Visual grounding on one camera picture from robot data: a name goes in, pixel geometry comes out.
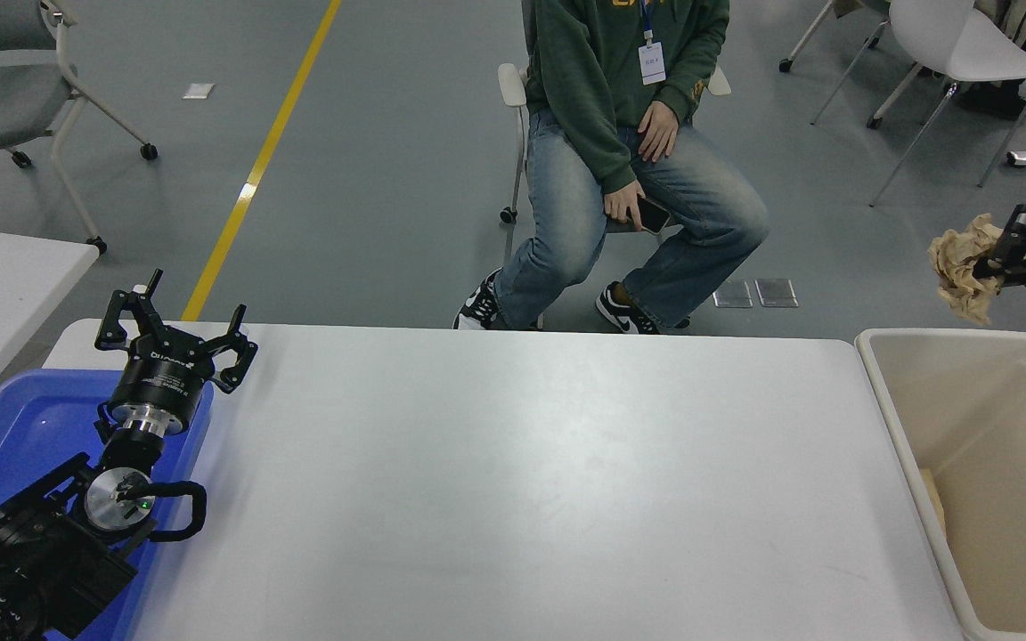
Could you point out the person's left hand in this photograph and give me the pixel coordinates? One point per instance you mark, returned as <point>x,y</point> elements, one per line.
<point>660,132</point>

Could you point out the white-legged caster chair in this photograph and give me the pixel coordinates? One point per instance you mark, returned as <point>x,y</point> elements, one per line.
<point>874,122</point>

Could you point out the person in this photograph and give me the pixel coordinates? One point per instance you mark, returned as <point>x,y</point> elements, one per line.
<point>994,96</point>
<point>584,98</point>

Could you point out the tan paper ball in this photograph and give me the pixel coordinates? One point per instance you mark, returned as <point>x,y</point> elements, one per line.
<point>958,263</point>

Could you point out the smartphone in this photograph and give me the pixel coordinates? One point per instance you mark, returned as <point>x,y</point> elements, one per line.
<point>655,215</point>

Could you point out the person's right hand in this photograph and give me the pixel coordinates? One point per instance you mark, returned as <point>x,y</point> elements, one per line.
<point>624,203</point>

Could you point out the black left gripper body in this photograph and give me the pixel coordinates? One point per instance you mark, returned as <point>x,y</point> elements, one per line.
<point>161,378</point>

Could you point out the tan cardboard piece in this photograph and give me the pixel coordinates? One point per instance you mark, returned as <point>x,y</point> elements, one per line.
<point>932,499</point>

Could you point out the large pale plastic bin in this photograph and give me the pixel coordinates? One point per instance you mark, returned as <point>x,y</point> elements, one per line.
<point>1012,552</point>

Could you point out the white chair with metal legs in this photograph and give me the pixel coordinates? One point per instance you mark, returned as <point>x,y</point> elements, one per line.
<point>967,49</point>

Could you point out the blue plastic tray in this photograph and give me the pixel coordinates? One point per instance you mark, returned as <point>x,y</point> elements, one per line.
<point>23,427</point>

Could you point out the silver floor plate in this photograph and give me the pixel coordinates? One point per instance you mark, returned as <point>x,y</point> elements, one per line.
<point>776,292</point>
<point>734,294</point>

